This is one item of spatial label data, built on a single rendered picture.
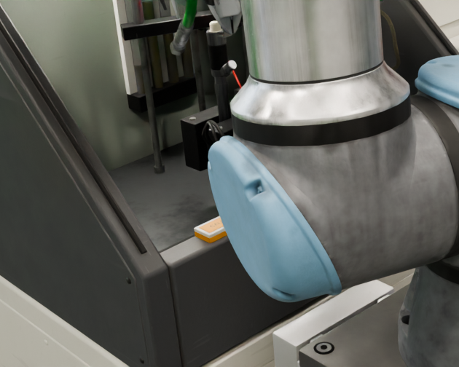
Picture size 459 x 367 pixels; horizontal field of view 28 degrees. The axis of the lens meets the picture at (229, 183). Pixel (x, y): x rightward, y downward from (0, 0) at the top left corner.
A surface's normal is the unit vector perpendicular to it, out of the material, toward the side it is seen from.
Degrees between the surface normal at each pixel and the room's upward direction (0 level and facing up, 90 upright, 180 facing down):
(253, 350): 90
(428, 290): 72
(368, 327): 0
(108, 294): 90
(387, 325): 0
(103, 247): 90
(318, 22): 85
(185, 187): 0
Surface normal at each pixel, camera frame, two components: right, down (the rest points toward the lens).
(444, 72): 0.03, -0.93
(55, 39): 0.65, 0.26
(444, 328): -0.74, 0.06
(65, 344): -0.76, 0.34
